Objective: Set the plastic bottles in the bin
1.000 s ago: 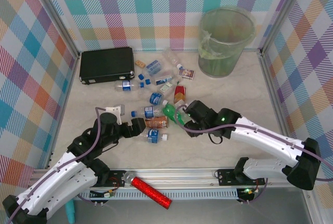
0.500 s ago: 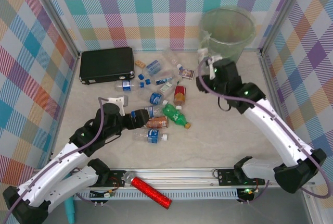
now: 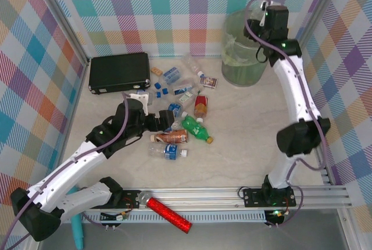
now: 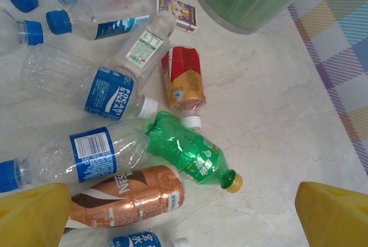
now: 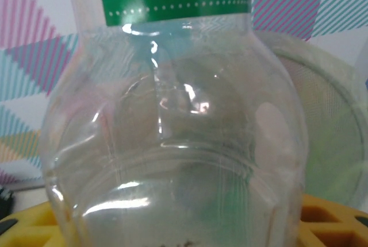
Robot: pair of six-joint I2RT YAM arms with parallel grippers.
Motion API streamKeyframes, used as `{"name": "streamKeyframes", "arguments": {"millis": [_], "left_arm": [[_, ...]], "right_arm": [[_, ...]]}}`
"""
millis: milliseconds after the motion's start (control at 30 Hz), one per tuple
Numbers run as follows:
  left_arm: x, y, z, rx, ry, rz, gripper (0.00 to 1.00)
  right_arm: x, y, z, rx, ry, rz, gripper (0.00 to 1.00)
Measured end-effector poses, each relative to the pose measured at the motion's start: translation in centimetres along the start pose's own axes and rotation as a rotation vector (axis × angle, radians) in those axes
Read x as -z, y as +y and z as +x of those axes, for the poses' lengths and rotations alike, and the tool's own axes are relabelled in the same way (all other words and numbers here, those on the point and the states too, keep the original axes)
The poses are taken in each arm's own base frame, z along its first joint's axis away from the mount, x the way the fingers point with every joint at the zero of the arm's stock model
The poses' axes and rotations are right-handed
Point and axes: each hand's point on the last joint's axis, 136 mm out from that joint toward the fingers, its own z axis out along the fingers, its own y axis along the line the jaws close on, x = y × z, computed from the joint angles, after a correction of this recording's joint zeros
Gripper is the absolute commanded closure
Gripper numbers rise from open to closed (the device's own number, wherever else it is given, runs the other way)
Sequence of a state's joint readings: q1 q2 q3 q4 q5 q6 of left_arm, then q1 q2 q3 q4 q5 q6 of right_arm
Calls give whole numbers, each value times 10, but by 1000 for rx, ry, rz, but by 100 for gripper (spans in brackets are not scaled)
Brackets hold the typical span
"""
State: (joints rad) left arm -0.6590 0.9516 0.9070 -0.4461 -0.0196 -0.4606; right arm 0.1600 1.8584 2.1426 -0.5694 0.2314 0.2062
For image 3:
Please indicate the short bottle blue label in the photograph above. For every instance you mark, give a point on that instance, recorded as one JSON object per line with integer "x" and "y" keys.
{"x": 174, "y": 107}

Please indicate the brown coffee drink bottle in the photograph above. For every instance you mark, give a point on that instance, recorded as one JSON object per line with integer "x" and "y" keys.
{"x": 171, "y": 136}

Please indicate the clear bottle blue label white cap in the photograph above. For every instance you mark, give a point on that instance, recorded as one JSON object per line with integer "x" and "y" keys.
{"x": 171, "y": 151}

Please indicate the clear bottle green label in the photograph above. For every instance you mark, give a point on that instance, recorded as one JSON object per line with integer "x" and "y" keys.
{"x": 186, "y": 96}

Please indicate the green soda bottle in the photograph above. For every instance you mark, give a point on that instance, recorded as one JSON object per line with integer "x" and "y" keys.
{"x": 194, "y": 128}

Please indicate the red label tea bottle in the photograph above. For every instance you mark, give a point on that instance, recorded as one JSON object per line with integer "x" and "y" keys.
{"x": 200, "y": 103}

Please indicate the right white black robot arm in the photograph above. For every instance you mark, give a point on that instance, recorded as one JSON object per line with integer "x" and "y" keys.
{"x": 293, "y": 87}

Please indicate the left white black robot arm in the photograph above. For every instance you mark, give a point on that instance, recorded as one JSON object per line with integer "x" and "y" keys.
{"x": 58, "y": 174}

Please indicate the translucent green waste bin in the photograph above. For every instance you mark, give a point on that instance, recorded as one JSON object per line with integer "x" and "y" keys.
{"x": 241, "y": 72}

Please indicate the small orange wooden block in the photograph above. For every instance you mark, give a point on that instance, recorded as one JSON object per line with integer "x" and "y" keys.
{"x": 157, "y": 71}

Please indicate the black hard case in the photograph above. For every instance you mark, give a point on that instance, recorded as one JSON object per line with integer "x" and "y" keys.
{"x": 116, "y": 72}

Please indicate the small printed card box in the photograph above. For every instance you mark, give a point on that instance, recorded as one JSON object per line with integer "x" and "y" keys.
{"x": 208, "y": 82}

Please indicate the clear bottle without label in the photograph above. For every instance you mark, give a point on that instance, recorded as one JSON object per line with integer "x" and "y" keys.
{"x": 191, "y": 64}

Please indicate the round silver knob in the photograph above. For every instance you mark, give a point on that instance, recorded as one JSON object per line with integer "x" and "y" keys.
{"x": 144, "y": 197}

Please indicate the red glitter tube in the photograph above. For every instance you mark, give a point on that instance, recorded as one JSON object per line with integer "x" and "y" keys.
{"x": 168, "y": 215}

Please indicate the left small connector board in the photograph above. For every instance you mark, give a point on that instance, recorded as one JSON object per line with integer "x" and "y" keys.
{"x": 120, "y": 217}

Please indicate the small connector board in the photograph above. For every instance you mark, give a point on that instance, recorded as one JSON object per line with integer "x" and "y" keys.
{"x": 120, "y": 217}
{"x": 276, "y": 213}

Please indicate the teal handheld tool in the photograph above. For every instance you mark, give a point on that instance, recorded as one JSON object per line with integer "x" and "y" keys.
{"x": 78, "y": 232}

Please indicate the grey metal shelf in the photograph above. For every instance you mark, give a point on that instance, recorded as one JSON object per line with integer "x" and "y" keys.
{"x": 232, "y": 235}

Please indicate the right small connector board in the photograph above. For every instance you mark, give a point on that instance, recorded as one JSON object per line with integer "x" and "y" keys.
{"x": 276, "y": 213}

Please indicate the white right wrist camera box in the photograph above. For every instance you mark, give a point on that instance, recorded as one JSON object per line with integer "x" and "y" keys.
{"x": 266, "y": 0}

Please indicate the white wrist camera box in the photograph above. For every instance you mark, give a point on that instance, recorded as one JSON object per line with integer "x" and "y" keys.
{"x": 266, "y": 0}
{"x": 139, "y": 100}

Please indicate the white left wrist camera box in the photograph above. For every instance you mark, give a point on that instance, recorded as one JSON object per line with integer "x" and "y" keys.
{"x": 139, "y": 100}

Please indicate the aluminium frame post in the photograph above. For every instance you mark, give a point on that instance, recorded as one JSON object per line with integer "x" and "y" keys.
{"x": 62, "y": 17}
{"x": 316, "y": 14}

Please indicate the aluminium frame side rail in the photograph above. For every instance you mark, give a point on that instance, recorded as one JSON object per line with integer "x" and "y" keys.
{"x": 321, "y": 171}
{"x": 80, "y": 87}

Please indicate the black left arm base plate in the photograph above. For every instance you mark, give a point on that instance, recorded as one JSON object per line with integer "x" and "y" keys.
{"x": 129, "y": 196}

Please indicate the aluminium mounting rail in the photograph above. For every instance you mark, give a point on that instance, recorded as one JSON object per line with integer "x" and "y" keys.
{"x": 203, "y": 199}

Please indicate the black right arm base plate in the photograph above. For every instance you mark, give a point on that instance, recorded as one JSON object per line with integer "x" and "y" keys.
{"x": 253, "y": 197}

